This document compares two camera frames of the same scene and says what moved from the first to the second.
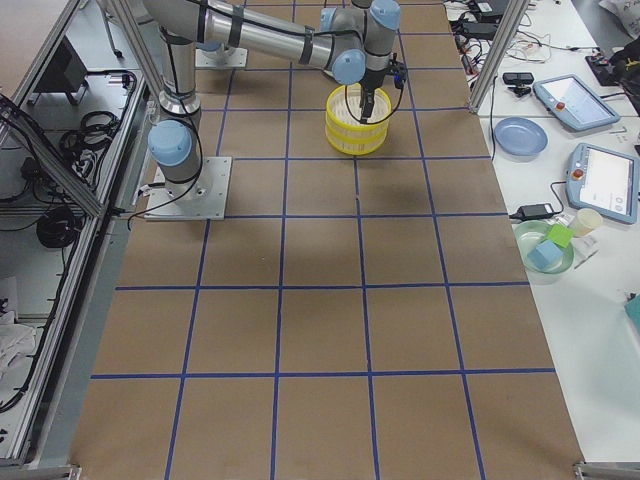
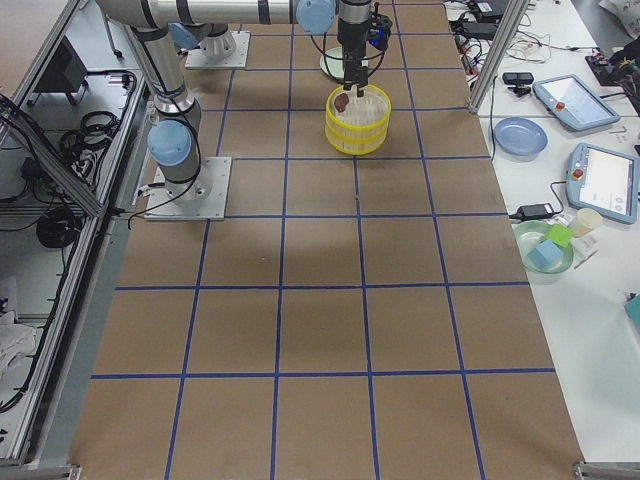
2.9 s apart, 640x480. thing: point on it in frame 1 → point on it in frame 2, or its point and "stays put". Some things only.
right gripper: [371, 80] → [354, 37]
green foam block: [561, 234] stays put
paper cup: [587, 220] stays put
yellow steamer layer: [356, 142] stays put
